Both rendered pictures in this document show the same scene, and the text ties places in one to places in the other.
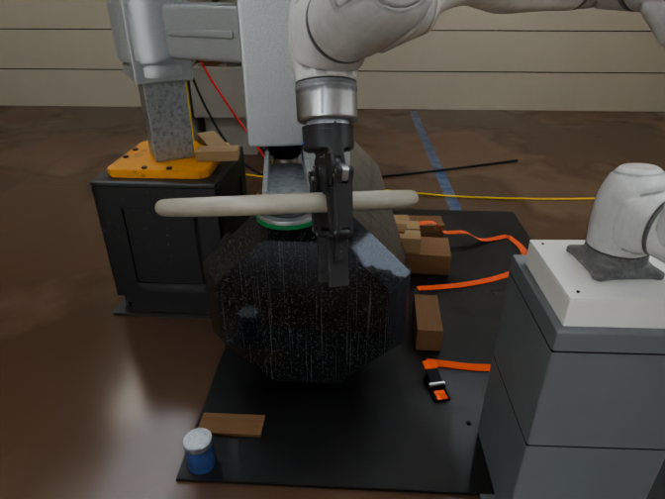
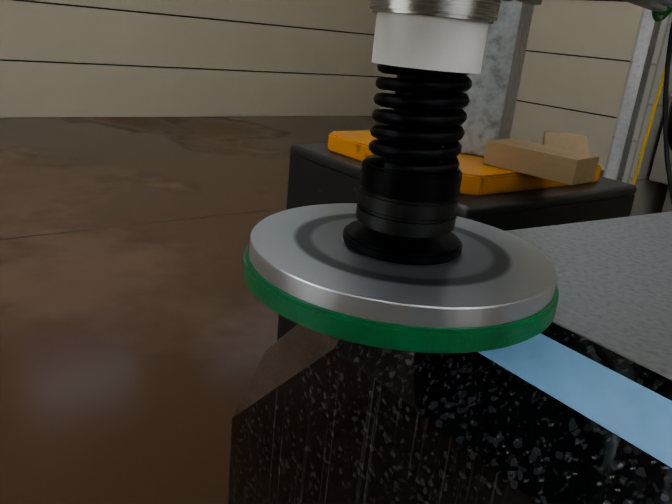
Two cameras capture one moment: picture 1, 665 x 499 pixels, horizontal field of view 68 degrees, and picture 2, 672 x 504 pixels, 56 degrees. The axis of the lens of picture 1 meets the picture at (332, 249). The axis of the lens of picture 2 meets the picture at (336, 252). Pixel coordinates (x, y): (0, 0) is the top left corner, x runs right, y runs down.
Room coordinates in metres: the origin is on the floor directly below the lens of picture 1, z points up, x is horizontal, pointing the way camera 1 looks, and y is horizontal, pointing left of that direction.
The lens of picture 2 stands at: (1.22, -0.14, 1.02)
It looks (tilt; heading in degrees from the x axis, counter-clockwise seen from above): 19 degrees down; 48
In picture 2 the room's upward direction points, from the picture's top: 6 degrees clockwise
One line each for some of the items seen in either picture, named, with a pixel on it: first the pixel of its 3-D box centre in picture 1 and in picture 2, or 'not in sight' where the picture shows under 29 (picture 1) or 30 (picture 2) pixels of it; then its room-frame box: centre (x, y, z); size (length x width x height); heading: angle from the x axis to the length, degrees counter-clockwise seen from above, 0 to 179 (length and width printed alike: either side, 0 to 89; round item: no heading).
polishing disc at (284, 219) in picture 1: (288, 210); (400, 252); (1.54, 0.15, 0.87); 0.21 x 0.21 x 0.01
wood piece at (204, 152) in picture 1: (218, 152); (539, 160); (2.38, 0.57, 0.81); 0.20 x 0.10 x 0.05; 95
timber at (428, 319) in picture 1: (427, 321); not in sight; (1.99, -0.47, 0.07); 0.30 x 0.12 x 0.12; 175
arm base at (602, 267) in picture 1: (611, 250); not in sight; (1.18, -0.76, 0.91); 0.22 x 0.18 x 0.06; 1
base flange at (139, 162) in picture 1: (172, 156); (461, 154); (2.45, 0.81, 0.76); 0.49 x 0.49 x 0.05; 87
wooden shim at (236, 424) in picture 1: (232, 424); not in sight; (1.39, 0.40, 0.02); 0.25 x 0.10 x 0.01; 87
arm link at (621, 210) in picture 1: (631, 207); not in sight; (1.16, -0.76, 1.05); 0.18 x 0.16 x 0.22; 25
